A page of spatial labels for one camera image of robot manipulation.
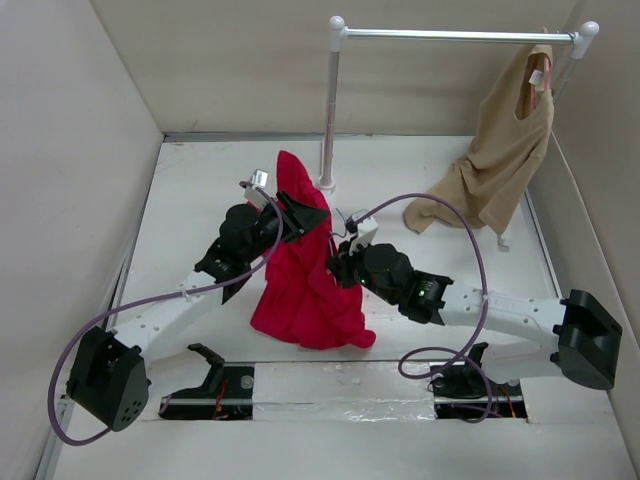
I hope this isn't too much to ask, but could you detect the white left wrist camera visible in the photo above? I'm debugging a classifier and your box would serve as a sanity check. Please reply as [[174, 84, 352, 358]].
[[240, 169, 269, 211]]

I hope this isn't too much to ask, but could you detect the light blue wire hanger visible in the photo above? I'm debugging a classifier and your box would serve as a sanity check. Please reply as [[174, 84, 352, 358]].
[[329, 207, 351, 255]]

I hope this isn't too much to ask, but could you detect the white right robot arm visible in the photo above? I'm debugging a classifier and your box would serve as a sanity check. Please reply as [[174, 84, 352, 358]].
[[327, 242, 623, 393]]

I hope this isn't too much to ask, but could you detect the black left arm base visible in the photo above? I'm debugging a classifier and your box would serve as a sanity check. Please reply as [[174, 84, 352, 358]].
[[158, 343, 255, 421]]

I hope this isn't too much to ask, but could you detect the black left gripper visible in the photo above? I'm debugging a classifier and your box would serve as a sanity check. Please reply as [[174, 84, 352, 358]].
[[242, 191, 327, 264]]

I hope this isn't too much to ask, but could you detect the beige t-shirt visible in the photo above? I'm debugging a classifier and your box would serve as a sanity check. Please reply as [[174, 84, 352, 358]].
[[428, 45, 554, 235]]

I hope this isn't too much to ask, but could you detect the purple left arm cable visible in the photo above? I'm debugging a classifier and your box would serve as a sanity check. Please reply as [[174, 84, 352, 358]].
[[47, 180, 285, 446]]

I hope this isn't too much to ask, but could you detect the white metal clothes rack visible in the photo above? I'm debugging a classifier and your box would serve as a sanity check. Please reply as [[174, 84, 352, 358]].
[[318, 15, 600, 202]]

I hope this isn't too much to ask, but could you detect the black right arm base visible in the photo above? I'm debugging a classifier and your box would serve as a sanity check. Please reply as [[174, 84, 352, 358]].
[[424, 342, 529, 421]]

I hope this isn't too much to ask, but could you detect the pink hanger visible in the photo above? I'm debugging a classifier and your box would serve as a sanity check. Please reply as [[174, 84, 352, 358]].
[[522, 53, 552, 116]]

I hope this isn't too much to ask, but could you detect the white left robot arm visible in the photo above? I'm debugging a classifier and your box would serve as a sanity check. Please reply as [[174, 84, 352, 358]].
[[66, 187, 329, 432]]

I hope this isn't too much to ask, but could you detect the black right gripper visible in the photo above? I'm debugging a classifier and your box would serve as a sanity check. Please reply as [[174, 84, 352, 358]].
[[325, 234, 400, 306]]

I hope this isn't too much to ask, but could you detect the red t-shirt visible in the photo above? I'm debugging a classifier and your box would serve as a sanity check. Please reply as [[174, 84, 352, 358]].
[[249, 149, 377, 351]]

